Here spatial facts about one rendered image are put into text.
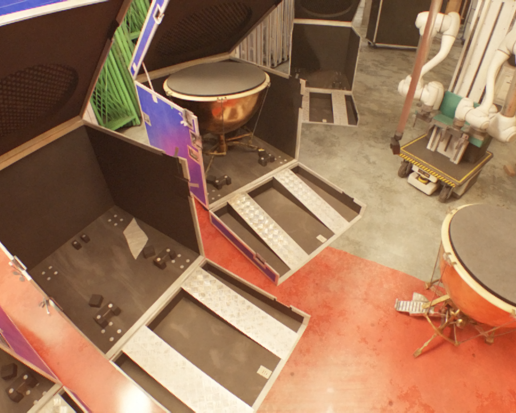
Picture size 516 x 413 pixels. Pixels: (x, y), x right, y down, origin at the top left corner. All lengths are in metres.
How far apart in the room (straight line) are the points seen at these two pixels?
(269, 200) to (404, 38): 6.74
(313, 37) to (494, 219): 4.31
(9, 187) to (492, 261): 2.65
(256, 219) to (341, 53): 3.83
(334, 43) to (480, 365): 4.78
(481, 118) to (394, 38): 6.26
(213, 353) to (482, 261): 1.49
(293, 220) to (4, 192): 2.06
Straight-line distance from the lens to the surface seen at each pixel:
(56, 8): 1.25
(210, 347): 1.92
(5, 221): 2.28
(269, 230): 2.32
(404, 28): 8.59
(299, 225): 2.47
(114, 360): 1.92
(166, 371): 1.82
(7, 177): 2.18
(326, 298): 2.12
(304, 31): 5.44
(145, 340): 1.87
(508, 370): 2.42
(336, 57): 5.56
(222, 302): 1.93
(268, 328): 1.92
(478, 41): 3.03
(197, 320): 2.00
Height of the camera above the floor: 1.80
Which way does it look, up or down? 43 degrees down
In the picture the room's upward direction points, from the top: straight up
